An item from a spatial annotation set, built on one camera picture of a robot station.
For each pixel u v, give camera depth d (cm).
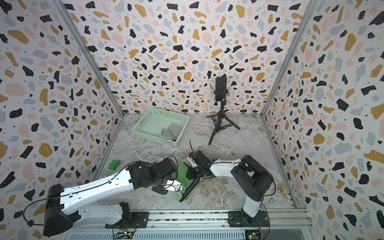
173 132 109
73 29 75
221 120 105
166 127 113
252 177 48
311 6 71
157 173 54
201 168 72
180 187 63
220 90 90
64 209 39
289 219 76
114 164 90
